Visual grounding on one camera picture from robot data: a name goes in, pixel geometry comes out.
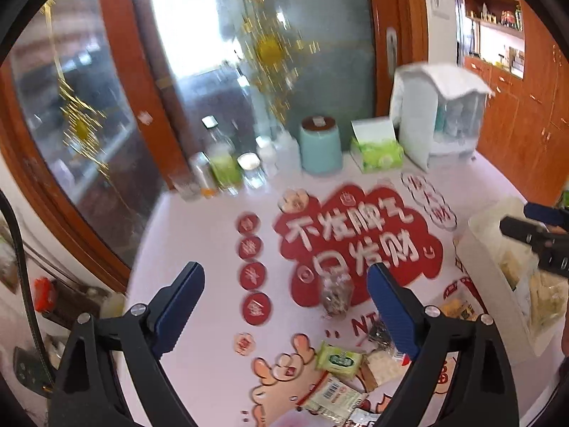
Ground white red barcode snack pack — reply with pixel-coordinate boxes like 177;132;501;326
297;372;367;425

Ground white plastic storage bin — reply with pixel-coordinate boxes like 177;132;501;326
456;197;565;364

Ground green label glass bottle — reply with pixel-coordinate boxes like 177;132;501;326
202;116;242;196

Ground teal canister brown lid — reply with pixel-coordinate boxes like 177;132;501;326
300;116;343;175

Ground white squeeze bottle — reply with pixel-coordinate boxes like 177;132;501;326
271;125;302;175

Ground green tissue box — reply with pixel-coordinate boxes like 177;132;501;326
350;117;404;174

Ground glass sliding door gold ornament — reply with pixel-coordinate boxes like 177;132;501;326
1;0;428;290

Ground black cable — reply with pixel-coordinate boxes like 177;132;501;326
0;190;59;374

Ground clear bag round cookies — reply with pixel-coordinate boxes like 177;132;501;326
319;273;354;319

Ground yellow mountain print snack bag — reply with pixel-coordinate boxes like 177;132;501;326
530;270;568;334

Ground small white pill bottle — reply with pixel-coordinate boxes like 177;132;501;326
256;136;279;178

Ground small glass jar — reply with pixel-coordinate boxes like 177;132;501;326
237;152;266;189

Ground white desktop storage cabinet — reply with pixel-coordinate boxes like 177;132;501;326
390;62;494;172

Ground orange liquid glass cup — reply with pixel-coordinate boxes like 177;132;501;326
189;152;218;199

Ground beige cracker pack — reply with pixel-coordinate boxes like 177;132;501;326
358;347;411;393

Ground green pineapple cake packet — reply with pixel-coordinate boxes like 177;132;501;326
317;341;365;380

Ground wooden wall cabinet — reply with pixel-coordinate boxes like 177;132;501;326
462;0;568;205

